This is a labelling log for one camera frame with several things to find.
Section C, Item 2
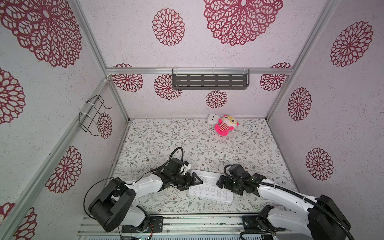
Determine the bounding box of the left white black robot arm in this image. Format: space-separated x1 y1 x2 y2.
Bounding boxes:
88 158 203 233

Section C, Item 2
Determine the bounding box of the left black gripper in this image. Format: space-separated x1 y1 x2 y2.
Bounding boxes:
171 172 203 192

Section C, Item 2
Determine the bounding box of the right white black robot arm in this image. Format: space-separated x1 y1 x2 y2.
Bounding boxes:
217 164 354 240

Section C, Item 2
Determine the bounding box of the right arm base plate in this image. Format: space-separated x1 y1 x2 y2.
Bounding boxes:
242 215 286 234

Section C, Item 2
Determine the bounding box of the pink owl plush toy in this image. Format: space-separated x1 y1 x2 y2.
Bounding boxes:
215 115 239 137

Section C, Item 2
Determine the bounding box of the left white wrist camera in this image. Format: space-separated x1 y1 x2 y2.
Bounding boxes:
179 161 191 175

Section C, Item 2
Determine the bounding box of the white keyboard back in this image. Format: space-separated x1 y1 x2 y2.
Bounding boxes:
189 170 234 204

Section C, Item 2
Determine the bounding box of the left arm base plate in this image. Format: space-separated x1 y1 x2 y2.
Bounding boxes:
122 216 164 234

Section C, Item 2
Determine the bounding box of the right black corrugated cable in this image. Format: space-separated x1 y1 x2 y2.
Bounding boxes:
223 163 356 240

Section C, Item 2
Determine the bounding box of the black wire wall rack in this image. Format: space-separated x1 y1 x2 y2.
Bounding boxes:
78 95 112 137

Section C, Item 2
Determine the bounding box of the white round gadget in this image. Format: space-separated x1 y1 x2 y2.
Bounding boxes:
207 114 221 125

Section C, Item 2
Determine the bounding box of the grey wall shelf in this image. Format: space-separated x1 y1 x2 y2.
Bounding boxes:
171 69 250 90

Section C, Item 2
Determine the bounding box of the left black cable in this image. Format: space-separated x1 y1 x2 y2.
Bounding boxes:
82 146 185 240

